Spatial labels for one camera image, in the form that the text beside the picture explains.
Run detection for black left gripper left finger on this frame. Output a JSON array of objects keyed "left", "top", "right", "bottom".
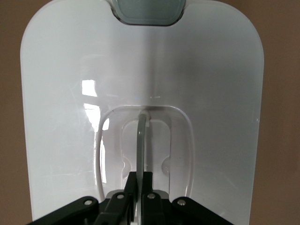
[{"left": 25, "top": 171, "right": 139, "bottom": 225}]

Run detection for white box lid grey latches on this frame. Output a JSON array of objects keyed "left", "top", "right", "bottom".
[{"left": 19, "top": 0, "right": 265, "bottom": 225}]

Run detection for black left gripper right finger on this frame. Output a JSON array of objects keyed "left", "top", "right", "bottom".
[{"left": 140, "top": 171, "right": 232, "bottom": 225}]

